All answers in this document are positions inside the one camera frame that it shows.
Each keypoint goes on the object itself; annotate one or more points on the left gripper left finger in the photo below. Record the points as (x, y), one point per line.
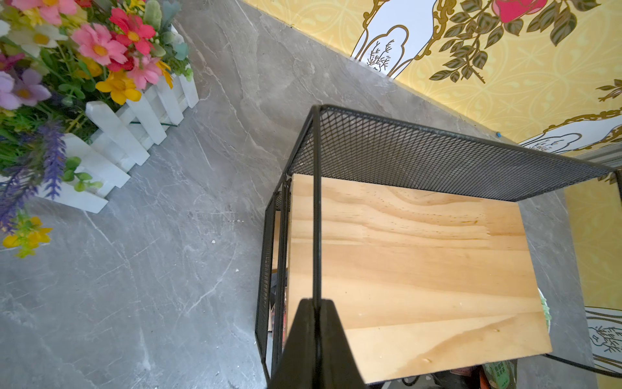
(297, 365)

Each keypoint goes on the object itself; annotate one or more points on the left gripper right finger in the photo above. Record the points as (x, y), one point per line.
(336, 366)

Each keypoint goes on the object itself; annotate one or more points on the black wire two-tier shelf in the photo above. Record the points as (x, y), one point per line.
(417, 237)

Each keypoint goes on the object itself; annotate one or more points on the green tea bag shelf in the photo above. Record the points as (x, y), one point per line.
(501, 374)

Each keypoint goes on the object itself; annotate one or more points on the flower bouquet white fence planter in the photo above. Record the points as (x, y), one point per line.
(87, 87)

